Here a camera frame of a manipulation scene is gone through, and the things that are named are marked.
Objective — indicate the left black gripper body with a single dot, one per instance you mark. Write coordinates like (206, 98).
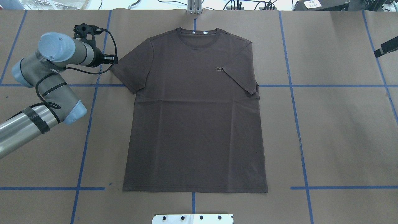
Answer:
(98, 59)

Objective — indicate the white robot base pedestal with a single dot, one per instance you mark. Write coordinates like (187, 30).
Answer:
(193, 219)

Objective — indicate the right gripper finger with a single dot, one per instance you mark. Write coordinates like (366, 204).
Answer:
(387, 47)

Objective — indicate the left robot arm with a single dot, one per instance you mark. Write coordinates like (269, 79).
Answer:
(58, 103)

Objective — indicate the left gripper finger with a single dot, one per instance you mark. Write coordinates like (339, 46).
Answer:
(110, 57)
(111, 62)

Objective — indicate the dark brown t-shirt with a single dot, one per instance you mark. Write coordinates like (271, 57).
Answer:
(196, 119)

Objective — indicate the aluminium frame post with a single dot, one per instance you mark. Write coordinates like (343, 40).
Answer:
(194, 7)

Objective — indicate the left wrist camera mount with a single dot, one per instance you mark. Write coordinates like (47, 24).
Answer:
(86, 33)

